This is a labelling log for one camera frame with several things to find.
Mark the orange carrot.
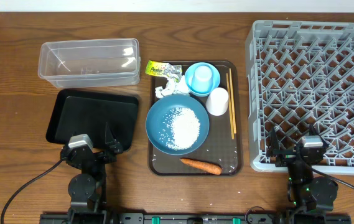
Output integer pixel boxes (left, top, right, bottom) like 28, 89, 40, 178
180, 158, 222, 175

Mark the white tissue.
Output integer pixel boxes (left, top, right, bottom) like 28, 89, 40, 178
155, 75, 190, 98

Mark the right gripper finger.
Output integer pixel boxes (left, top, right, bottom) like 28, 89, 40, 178
308, 126, 329, 146
266, 128, 280, 157

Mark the clear plastic bin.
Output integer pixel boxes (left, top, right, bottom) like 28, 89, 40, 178
38, 38, 141, 88

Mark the light blue cup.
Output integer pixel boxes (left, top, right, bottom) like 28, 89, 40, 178
191, 65, 212, 94

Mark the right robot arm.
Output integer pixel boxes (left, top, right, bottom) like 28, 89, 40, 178
266, 127, 338, 223

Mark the light blue bowl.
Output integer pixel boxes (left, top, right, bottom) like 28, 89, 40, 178
185, 62, 220, 97

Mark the pink cup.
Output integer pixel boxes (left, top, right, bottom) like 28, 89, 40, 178
205, 88, 229, 116

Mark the pile of white rice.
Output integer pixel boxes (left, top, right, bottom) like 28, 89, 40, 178
162, 107, 200, 151

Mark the dark blue plate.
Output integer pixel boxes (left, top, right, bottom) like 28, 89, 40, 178
146, 95, 210, 156

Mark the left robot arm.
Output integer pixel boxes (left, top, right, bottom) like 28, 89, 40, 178
60, 124, 123, 224

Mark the brown serving tray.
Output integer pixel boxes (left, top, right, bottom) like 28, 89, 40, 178
148, 60, 243, 176

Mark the grey dishwasher rack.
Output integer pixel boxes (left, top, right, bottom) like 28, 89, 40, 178
246, 20, 354, 175

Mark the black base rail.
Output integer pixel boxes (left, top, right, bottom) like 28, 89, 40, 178
39, 212, 352, 224

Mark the black waste tray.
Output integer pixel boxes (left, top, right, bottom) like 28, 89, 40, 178
45, 89, 139, 151

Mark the yellow foil snack wrapper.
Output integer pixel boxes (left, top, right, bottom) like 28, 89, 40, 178
145, 60, 182, 78

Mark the wooden chopstick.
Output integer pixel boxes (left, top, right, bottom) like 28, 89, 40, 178
226, 73, 235, 140
229, 68, 237, 134

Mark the right wooden chopstick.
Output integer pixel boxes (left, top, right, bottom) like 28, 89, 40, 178
229, 68, 237, 134

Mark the left wooden chopstick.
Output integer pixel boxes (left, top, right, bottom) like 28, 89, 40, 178
226, 73, 235, 140

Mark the left black cable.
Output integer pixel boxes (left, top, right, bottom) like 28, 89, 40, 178
0, 158, 67, 224

